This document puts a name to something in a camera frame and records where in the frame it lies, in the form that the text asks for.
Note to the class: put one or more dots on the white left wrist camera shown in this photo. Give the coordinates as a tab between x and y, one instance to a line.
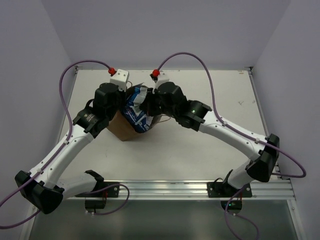
120	79

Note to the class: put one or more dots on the blue white snack bag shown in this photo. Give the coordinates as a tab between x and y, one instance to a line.
137	118

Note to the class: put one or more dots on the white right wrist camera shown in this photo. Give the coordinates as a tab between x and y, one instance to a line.
159	80

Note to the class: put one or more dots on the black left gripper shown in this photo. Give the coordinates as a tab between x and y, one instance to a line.
120	100

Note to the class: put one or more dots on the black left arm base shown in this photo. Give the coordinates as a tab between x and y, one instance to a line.
97	201

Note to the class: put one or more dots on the aluminium mounting rail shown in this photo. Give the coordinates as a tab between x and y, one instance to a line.
197	190

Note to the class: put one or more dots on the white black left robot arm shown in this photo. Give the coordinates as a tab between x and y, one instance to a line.
42	185

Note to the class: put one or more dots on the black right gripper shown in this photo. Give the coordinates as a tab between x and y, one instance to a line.
147	107

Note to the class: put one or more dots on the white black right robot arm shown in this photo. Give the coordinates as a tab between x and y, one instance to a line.
259	149

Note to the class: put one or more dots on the brown paper bag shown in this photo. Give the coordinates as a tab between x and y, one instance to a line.
123	130

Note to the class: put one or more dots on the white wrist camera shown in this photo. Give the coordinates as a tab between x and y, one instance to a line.
159	80
120	79

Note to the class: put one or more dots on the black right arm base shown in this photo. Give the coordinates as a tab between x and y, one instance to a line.
225	192

